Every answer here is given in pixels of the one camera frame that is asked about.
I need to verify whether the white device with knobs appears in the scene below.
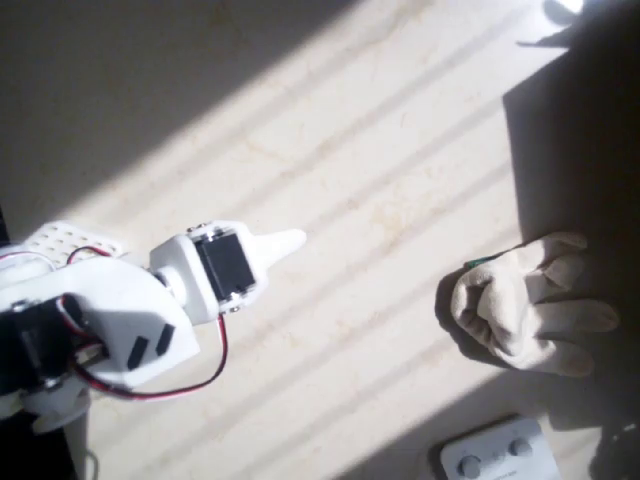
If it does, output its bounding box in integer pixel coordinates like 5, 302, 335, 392
438, 416, 564, 480

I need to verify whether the red white black servo cable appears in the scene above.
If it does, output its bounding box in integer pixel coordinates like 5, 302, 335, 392
66, 247, 115, 266
69, 314, 231, 401
58, 293, 110, 361

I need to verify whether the white cloth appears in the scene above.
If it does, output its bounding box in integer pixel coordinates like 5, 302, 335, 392
449, 232, 621, 379

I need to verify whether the white perforated base plate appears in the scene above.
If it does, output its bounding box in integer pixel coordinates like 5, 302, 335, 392
24, 219, 129, 274

